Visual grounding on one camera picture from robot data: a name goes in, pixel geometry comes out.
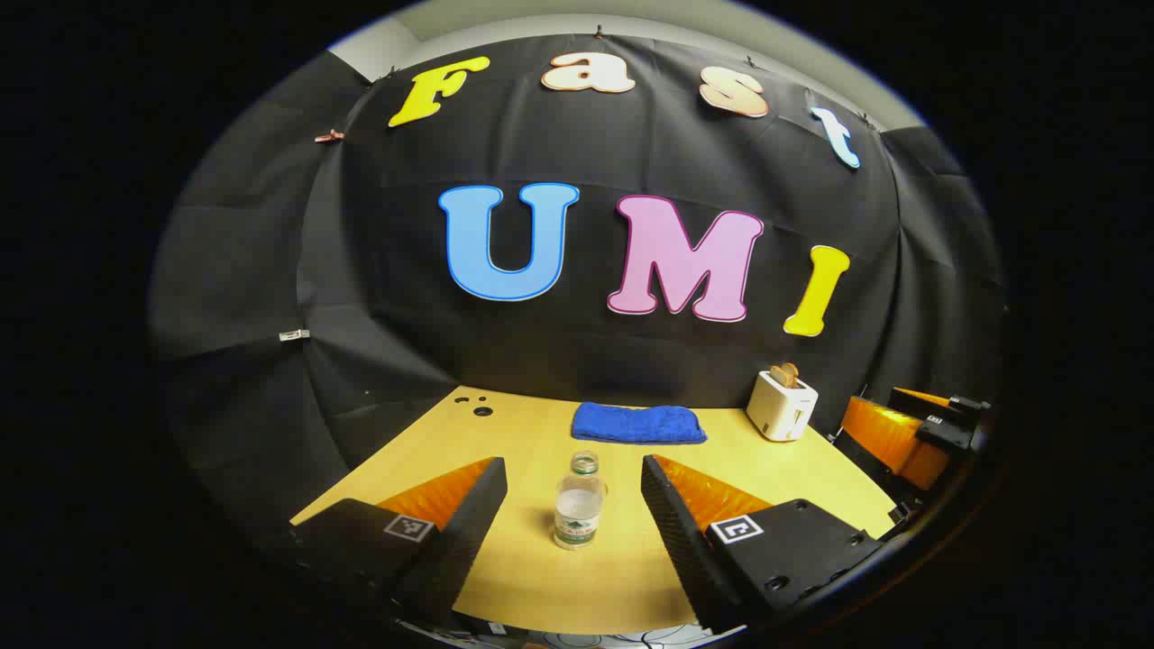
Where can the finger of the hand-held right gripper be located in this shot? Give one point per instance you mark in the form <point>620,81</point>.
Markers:
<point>965,406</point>
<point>888,433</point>

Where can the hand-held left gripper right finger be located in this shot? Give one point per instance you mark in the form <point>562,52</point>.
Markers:
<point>672,532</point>

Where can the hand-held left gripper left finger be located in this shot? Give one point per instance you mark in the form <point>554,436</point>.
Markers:
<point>473,523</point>

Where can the clear plastic water bottle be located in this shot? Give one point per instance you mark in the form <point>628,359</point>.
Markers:
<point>578,505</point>

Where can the white toaster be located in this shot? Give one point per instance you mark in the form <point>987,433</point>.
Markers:
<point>780,407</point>

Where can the blue folded towel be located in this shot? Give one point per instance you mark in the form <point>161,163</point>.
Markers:
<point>638,424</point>

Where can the toast slice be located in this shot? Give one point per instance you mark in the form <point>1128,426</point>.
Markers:
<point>786,373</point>

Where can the white backdrop tag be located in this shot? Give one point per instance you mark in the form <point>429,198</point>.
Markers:
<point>294,335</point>

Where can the black backdrop cloth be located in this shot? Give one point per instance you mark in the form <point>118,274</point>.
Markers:
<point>631,144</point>

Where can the orange backdrop clip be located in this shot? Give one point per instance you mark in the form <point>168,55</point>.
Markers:
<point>330,136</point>

